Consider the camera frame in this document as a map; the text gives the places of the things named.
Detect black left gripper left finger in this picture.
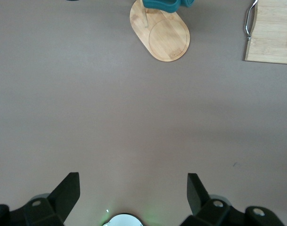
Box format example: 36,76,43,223
0,172,81,226

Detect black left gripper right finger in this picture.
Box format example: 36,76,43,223
182,173,285,226

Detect dark teal cup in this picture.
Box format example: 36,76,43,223
142,0,196,14

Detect wooden mug rack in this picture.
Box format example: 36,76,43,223
129,0,191,63

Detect bamboo cutting board, metal handle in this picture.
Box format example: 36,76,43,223
244,0,287,65

